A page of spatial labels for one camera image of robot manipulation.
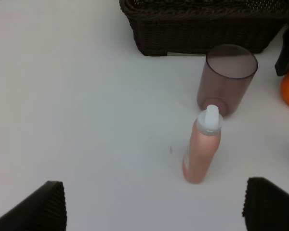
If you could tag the pink bottle white cap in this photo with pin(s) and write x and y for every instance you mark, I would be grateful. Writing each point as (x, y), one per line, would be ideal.
(204, 142)

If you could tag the dark brown wicker basket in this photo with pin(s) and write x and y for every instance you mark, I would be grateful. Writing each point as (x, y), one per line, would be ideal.
(196, 26)

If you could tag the translucent purple plastic cup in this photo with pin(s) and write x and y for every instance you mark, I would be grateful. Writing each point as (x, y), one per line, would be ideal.
(227, 73)

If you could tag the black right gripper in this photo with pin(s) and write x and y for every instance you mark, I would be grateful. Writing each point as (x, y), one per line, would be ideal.
(282, 64)

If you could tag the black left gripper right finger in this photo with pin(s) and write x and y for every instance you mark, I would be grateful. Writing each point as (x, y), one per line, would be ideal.
(266, 206)

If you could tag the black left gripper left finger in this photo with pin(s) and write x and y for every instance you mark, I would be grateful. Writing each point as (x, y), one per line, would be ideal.
(43, 210)

